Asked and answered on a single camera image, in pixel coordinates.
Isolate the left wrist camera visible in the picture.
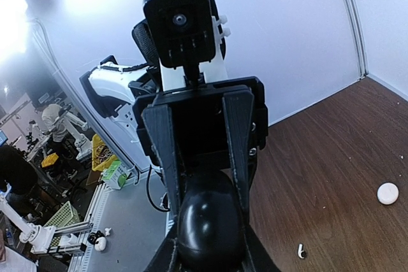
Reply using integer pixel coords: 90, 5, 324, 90
143, 0, 215, 68

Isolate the black earbud charging case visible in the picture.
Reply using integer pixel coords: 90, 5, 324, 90
177, 171, 249, 271

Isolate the left aluminium frame post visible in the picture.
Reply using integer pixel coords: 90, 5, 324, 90
343, 0, 368, 79

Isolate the white round charging case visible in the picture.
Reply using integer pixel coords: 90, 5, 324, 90
377, 182, 399, 205

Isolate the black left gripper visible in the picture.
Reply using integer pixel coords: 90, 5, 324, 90
133, 76, 268, 221

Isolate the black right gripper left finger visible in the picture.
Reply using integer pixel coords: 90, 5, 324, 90
144, 238, 180, 272

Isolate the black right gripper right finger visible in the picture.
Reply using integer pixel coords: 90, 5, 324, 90
242, 225, 281, 272

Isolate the white earbud upper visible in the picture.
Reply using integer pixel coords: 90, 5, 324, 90
297, 243, 307, 259

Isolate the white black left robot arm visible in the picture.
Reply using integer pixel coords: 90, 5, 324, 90
80, 13, 268, 218

